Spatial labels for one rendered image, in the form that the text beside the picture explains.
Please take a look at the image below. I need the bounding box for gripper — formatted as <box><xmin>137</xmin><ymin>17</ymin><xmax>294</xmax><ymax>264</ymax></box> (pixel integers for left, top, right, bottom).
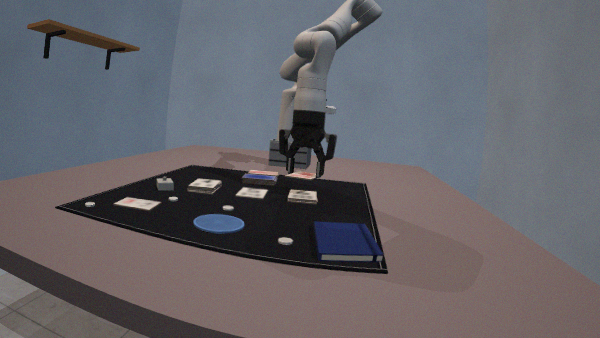
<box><xmin>278</xmin><ymin>109</ymin><xmax>338</xmax><ymax>179</ymax></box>

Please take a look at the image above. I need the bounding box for low black-print card pile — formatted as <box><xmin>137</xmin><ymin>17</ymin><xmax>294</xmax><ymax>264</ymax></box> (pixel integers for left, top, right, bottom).
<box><xmin>286</xmin><ymin>188</ymin><xmax>319</xmax><ymax>205</ymax></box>

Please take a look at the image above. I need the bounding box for blue-backed card stack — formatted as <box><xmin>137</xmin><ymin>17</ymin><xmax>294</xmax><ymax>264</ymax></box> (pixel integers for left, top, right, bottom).
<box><xmin>241</xmin><ymin>172</ymin><xmax>280</xmax><ymax>187</ymax></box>

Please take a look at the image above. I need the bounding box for single black-print card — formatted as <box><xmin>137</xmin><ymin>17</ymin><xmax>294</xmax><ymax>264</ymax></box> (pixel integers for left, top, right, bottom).
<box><xmin>235</xmin><ymin>186</ymin><xmax>269</xmax><ymax>200</ymax></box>

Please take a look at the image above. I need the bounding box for thick black-print card pile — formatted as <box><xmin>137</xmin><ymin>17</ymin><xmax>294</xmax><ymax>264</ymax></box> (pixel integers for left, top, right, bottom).
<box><xmin>186</xmin><ymin>177</ymin><xmax>224</xmax><ymax>195</ymax></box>

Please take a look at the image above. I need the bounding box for red and black print card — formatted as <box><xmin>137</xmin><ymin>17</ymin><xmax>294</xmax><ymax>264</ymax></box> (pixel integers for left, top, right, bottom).
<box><xmin>113</xmin><ymin>196</ymin><xmax>162</xmax><ymax>211</ymax></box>

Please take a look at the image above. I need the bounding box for black mat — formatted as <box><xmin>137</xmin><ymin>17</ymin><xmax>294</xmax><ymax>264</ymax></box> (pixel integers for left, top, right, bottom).
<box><xmin>55</xmin><ymin>163</ymin><xmax>389</xmax><ymax>275</ymax></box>

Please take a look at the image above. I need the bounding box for blue book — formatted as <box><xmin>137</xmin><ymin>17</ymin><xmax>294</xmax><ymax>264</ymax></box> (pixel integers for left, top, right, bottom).
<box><xmin>312</xmin><ymin>220</ymin><xmax>386</xmax><ymax>263</ymax></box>

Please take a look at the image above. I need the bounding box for blue disc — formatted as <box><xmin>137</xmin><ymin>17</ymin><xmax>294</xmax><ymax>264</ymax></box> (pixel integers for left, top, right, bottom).
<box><xmin>192</xmin><ymin>213</ymin><xmax>246</xmax><ymax>234</ymax></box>

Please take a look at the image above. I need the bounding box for mauve pink table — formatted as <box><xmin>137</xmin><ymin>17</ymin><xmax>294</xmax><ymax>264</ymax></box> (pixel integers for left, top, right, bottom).
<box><xmin>0</xmin><ymin>144</ymin><xmax>600</xmax><ymax>338</ymax></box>

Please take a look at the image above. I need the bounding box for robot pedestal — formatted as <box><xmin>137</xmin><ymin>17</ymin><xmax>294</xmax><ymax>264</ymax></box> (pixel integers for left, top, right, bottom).
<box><xmin>267</xmin><ymin>139</ymin><xmax>313</xmax><ymax>170</ymax></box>

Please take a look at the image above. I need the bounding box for wooden wall shelf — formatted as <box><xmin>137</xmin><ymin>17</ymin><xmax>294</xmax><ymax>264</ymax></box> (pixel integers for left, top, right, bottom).
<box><xmin>26</xmin><ymin>19</ymin><xmax>141</xmax><ymax>71</ymax></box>

